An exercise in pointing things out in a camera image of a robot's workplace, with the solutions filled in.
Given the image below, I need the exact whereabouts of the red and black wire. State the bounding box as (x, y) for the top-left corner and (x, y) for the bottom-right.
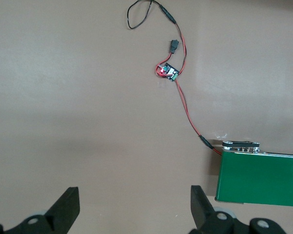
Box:
(155, 0), (223, 156)

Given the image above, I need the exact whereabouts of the small black connector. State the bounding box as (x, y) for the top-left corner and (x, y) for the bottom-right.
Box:
(170, 39), (179, 55)

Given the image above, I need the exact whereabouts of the green conveyor belt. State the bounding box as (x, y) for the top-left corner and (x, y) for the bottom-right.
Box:
(214, 140), (293, 208)

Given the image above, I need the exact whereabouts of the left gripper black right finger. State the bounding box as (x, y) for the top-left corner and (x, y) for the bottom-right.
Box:
(189, 185), (288, 234)

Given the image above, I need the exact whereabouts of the looped black cable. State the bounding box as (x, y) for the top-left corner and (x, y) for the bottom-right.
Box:
(126, 0), (162, 31)

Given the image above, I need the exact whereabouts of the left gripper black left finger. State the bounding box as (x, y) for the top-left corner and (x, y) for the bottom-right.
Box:
(0, 186), (81, 234)

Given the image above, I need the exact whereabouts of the small green circuit board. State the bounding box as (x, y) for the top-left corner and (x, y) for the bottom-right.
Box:
(160, 62), (180, 83)

